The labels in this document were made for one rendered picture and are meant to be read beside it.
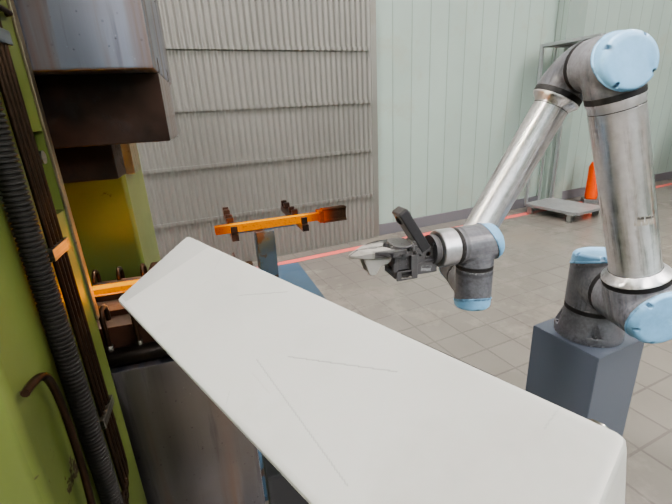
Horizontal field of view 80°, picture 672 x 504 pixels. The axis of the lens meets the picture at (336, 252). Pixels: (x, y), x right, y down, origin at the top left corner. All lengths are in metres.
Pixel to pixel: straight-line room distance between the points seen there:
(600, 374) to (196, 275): 1.28
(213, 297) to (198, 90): 3.36
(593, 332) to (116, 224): 1.34
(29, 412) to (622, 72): 1.08
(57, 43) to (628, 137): 1.03
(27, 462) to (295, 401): 0.34
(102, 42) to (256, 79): 3.10
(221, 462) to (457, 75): 4.40
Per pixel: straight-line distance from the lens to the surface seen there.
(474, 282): 1.03
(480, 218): 1.14
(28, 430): 0.49
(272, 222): 1.23
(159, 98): 0.68
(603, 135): 1.09
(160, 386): 0.79
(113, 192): 1.06
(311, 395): 0.20
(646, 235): 1.18
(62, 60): 0.65
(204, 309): 0.29
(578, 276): 1.39
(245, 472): 0.93
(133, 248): 1.09
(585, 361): 1.43
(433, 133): 4.62
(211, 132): 3.62
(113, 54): 0.64
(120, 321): 0.79
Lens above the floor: 1.30
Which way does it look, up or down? 19 degrees down
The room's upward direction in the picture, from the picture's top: 3 degrees counter-clockwise
